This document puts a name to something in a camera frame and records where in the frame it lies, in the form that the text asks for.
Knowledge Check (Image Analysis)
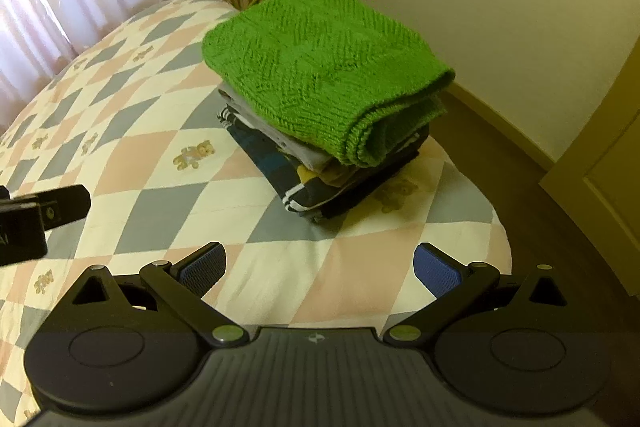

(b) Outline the grey folded garment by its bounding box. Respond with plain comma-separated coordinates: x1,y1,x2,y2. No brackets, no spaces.
217,79,361,172

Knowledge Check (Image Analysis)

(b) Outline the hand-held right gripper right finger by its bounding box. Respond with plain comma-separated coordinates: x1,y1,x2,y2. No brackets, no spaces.
382,243,570,349

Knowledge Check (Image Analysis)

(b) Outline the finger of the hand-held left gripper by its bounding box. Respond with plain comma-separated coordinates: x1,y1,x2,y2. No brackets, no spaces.
9,185,92,229

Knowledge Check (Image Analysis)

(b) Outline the stack of folded clothes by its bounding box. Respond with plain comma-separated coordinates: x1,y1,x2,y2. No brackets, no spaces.
216,103,431,224

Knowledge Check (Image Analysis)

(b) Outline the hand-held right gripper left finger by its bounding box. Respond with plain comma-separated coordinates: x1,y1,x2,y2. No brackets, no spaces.
70,243,252,349

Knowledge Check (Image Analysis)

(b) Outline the yellow folded garment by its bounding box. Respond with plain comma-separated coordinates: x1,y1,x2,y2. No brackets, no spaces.
296,163,357,188

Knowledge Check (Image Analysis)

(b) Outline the blue plaid folded garment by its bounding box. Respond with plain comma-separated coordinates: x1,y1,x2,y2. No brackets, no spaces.
226,126,303,190

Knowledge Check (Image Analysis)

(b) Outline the checkered bedspread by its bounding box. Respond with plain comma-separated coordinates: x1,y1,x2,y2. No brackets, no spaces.
0,0,514,427

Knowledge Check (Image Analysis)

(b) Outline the green knit sweater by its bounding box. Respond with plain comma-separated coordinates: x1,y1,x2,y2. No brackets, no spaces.
201,0,456,168

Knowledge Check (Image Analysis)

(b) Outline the cream door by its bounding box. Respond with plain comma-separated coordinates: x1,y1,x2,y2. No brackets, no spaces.
539,26,640,294

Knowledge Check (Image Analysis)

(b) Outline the cream baseboard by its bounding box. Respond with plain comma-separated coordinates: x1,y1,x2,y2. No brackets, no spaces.
444,83,557,168

